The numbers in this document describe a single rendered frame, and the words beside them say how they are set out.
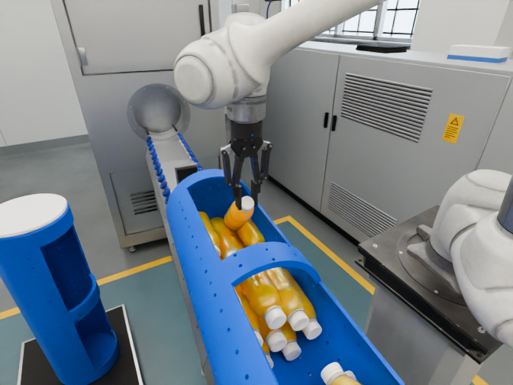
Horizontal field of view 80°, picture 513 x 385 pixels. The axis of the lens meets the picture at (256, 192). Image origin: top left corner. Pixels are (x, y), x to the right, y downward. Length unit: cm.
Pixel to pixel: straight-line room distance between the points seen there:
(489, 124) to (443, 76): 33
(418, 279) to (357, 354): 30
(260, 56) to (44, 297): 121
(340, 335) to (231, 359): 27
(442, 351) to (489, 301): 34
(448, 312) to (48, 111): 500
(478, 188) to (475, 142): 108
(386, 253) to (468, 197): 27
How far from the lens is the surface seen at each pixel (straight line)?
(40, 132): 527
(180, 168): 139
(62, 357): 171
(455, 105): 191
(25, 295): 145
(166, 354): 201
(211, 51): 49
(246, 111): 68
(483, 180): 83
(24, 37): 507
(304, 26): 51
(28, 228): 128
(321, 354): 78
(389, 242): 99
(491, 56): 203
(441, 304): 89
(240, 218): 85
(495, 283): 67
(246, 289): 68
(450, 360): 101
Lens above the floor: 165
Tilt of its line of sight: 30 degrees down
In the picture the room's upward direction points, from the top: straight up
